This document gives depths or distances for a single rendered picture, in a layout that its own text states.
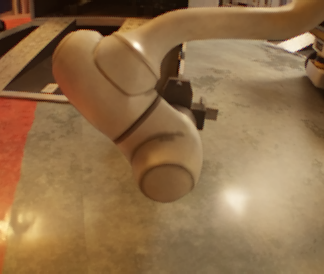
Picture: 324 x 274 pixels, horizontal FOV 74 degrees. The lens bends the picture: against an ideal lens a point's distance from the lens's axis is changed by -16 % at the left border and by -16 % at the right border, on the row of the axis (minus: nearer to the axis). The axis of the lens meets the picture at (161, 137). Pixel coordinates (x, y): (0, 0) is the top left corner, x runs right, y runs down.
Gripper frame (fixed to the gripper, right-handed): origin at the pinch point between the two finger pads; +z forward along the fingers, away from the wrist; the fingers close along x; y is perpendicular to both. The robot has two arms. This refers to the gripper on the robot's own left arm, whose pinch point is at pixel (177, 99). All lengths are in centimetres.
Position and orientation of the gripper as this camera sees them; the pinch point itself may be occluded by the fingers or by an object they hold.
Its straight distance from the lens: 67.6
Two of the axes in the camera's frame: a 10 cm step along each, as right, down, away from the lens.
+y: -1.0, 8.9, 4.4
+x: 9.9, 1.3, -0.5
